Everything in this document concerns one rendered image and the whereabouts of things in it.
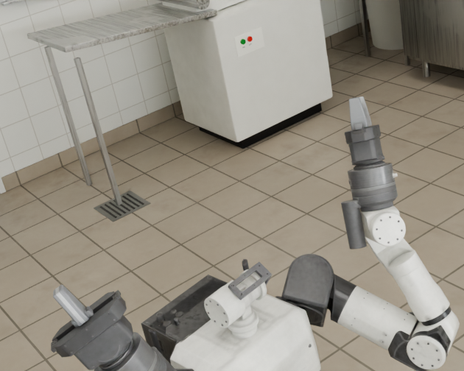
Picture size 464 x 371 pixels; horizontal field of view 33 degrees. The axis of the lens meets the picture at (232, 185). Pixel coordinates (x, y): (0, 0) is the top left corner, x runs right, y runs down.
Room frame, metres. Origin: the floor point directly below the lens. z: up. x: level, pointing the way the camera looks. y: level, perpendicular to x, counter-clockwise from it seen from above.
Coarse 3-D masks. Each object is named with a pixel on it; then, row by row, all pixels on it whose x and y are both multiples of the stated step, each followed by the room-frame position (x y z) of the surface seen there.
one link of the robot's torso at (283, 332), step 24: (192, 288) 1.41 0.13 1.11; (216, 288) 1.39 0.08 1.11; (168, 312) 1.34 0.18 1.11; (192, 312) 1.32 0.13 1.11; (264, 312) 1.27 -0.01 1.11; (288, 312) 1.25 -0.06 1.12; (168, 336) 1.26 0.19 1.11; (192, 336) 1.24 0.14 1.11; (216, 336) 1.22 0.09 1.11; (240, 336) 1.20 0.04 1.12; (264, 336) 1.20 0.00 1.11; (288, 336) 1.21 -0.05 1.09; (312, 336) 1.25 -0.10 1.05; (168, 360) 1.28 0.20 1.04; (192, 360) 1.18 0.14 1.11; (216, 360) 1.16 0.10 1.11; (240, 360) 1.15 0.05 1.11; (264, 360) 1.16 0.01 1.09; (288, 360) 1.17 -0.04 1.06; (312, 360) 1.21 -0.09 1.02
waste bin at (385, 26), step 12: (372, 0) 5.70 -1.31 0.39; (384, 0) 5.61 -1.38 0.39; (396, 0) 5.57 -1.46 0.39; (372, 12) 5.72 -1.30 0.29; (384, 12) 5.62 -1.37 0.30; (396, 12) 5.58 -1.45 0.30; (372, 24) 5.75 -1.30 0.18; (384, 24) 5.63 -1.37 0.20; (396, 24) 5.59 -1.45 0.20; (372, 36) 5.80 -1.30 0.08; (384, 36) 5.65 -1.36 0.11; (396, 36) 5.59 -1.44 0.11; (384, 48) 5.66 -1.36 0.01; (396, 48) 5.60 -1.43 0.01
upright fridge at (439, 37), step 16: (400, 0) 4.97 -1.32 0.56; (416, 0) 4.85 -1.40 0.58; (432, 0) 4.73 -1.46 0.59; (448, 0) 4.62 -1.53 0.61; (416, 16) 4.86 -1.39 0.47; (432, 16) 4.74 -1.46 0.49; (448, 16) 4.63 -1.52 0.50; (416, 32) 4.87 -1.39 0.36; (432, 32) 4.75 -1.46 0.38; (448, 32) 4.64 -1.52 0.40; (416, 48) 4.88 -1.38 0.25; (432, 48) 4.75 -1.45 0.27; (448, 48) 4.64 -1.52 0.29; (448, 64) 4.65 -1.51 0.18
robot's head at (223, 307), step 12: (252, 276) 1.25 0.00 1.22; (240, 288) 1.22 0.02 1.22; (216, 300) 1.19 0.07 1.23; (228, 300) 1.19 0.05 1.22; (240, 300) 1.19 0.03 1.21; (252, 300) 1.22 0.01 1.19; (216, 312) 1.19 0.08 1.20; (228, 312) 1.17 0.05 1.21; (240, 312) 1.19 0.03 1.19; (252, 312) 1.22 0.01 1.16; (216, 324) 1.20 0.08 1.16; (228, 324) 1.17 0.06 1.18; (240, 324) 1.20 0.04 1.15; (252, 324) 1.20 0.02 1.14
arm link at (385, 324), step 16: (352, 304) 1.30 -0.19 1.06; (368, 304) 1.30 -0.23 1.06; (384, 304) 1.30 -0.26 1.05; (352, 320) 1.29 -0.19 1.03; (368, 320) 1.27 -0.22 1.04; (384, 320) 1.26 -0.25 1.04; (400, 320) 1.26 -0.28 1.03; (416, 320) 1.26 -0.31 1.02; (368, 336) 1.27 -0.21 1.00; (384, 336) 1.25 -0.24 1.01; (400, 336) 1.23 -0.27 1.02; (416, 336) 1.20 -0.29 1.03; (400, 352) 1.21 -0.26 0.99; (416, 352) 1.19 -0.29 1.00; (432, 352) 1.17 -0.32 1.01; (416, 368) 1.19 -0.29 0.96; (432, 368) 1.17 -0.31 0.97
